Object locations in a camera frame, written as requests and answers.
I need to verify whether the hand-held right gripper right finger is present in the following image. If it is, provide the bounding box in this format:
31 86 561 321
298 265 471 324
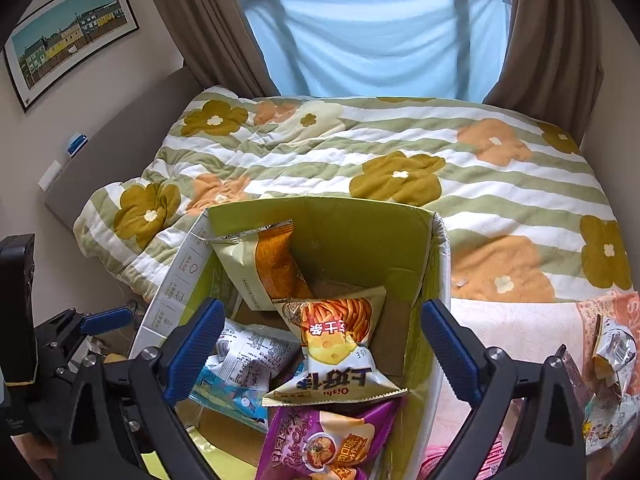
421 298 587 480

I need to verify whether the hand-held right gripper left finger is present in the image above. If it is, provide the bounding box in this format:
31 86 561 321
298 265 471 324
67 297 226 480

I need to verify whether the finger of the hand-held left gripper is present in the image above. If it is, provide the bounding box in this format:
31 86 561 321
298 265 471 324
34 307 134 363

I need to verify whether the green cardboard box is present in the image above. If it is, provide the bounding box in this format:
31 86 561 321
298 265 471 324
127 195 453 480

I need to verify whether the white snack bag yellow edge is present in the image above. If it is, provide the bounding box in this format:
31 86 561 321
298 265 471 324
592 315 637 401

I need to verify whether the silver white snack bag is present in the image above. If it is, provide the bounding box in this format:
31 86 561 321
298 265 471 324
205 317 301 391

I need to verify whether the light blue snack bag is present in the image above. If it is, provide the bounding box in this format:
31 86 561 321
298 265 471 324
192 365 273 433

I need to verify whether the pale pink bed sheet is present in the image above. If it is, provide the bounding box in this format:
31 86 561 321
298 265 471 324
415 297 601 480

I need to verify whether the cream and orange snack bag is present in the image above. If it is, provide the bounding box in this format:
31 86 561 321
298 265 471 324
210 219 316 313

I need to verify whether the yellow cheese stick snack bag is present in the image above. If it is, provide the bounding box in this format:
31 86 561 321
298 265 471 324
262 285 408 407

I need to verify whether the purple potato chip bag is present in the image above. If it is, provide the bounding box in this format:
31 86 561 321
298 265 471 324
255 395 408 480

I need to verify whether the grey headboard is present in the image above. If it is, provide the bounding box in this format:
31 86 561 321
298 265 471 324
44 67 206 231

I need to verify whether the white cartoon print snack bag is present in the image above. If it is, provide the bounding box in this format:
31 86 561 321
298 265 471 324
582 390 640 456

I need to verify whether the floral striped quilt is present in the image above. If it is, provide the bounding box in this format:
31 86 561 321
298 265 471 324
72 85 636 306

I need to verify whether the framed houses picture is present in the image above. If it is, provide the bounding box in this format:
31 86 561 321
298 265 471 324
4 0 140 113

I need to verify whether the brown curtain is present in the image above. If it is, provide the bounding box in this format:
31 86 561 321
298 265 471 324
137 0 281 98
482 0 606 143

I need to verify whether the light blue hanging cloth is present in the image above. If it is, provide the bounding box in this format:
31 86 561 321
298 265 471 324
240 0 513 103

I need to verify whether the white wall socket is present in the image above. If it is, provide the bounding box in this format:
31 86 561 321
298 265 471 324
39 160 63 192

